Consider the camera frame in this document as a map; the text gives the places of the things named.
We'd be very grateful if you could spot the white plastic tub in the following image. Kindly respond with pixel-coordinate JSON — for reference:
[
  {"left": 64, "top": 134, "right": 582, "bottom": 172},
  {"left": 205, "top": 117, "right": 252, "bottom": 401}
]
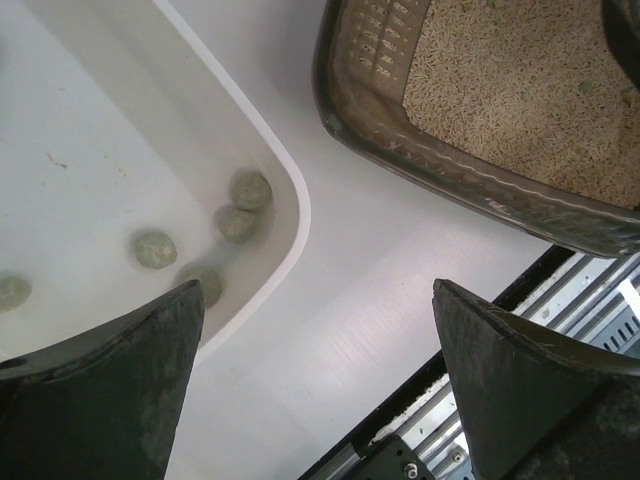
[{"left": 1, "top": 1, "right": 311, "bottom": 359}]

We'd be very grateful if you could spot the grey slotted cable duct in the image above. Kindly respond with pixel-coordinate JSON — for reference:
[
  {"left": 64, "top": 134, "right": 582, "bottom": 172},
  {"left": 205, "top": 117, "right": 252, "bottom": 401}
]
[{"left": 591, "top": 280, "right": 639, "bottom": 354}]

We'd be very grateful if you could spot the aluminium front rail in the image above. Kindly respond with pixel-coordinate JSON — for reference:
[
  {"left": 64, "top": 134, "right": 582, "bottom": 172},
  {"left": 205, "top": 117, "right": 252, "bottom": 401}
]
[{"left": 302, "top": 247, "right": 639, "bottom": 479}]

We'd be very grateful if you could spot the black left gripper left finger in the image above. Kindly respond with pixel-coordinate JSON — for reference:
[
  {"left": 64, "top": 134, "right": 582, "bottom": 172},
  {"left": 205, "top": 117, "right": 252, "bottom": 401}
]
[{"left": 1, "top": 280, "right": 204, "bottom": 479}]

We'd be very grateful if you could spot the dark brown litter box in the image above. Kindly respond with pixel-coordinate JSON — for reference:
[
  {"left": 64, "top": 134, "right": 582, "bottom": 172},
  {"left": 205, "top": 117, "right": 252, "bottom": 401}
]
[{"left": 310, "top": 0, "right": 640, "bottom": 259}]

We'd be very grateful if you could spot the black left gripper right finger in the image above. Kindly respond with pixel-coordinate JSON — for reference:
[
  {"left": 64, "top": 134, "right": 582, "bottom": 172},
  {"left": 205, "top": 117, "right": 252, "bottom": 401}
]
[{"left": 433, "top": 279, "right": 639, "bottom": 479}]

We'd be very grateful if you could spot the grey-green litter clump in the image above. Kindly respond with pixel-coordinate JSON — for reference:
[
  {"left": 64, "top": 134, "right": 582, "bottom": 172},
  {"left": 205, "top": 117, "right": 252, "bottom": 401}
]
[
  {"left": 0, "top": 276, "right": 32, "bottom": 313},
  {"left": 231, "top": 172, "right": 272, "bottom": 211},
  {"left": 133, "top": 231, "right": 178, "bottom": 270},
  {"left": 216, "top": 208, "right": 258, "bottom": 244},
  {"left": 177, "top": 265, "right": 223, "bottom": 309}
]

